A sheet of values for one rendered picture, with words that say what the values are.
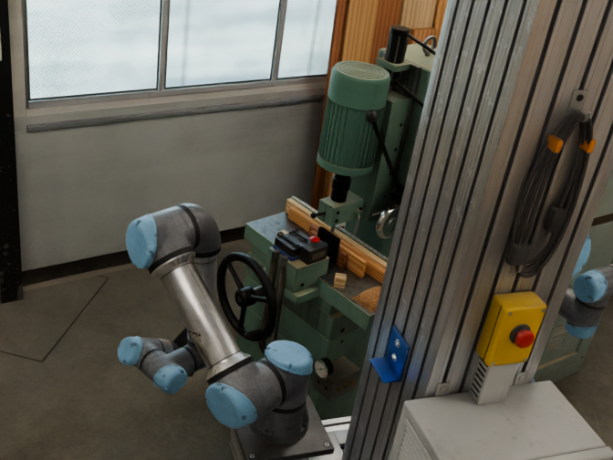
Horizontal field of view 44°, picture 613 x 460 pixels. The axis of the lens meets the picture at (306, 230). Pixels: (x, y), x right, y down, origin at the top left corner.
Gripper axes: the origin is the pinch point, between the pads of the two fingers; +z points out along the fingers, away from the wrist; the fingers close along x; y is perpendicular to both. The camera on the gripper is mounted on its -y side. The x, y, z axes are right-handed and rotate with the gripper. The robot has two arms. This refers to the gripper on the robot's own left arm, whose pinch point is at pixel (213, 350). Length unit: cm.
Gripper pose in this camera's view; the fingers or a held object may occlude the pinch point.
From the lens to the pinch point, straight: 233.3
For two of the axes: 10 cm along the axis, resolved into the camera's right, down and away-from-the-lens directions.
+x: 7.2, 4.2, -5.5
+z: 5.3, 1.8, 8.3
